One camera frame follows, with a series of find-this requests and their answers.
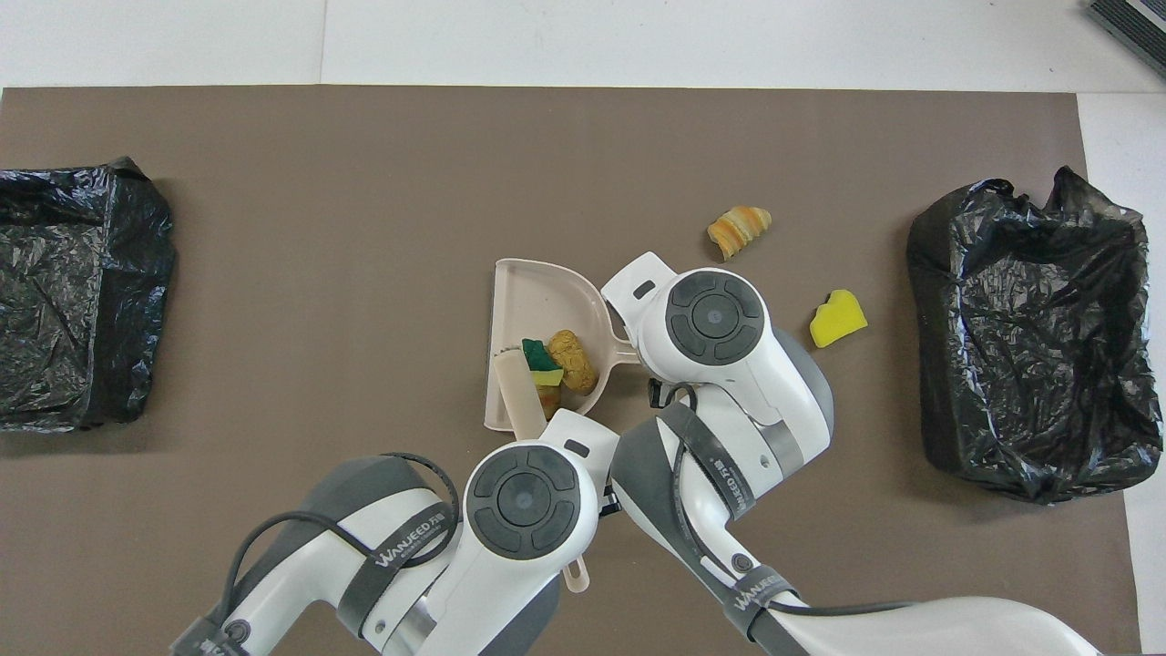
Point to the beige hand brush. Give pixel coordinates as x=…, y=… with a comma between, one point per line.
x=519, y=401

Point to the dark grey ribbed panel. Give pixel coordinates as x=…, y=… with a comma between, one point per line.
x=1130, y=27

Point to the yellow green sponge piece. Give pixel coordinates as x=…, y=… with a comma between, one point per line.
x=542, y=360

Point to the brown table mat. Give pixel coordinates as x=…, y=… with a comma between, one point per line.
x=273, y=182

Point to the pale torn bread piece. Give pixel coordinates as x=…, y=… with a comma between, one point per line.
x=549, y=399

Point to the black bag lined bin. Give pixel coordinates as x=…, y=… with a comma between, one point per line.
x=55, y=301
x=1029, y=346

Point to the orange striped croissant piece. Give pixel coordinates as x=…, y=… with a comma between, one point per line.
x=738, y=230

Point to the brown bread roll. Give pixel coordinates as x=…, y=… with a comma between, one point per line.
x=574, y=362

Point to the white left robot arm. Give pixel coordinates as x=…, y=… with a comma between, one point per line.
x=519, y=510

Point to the beige plastic dustpan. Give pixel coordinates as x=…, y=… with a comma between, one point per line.
x=528, y=301

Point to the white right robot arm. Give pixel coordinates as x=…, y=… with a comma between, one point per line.
x=729, y=364

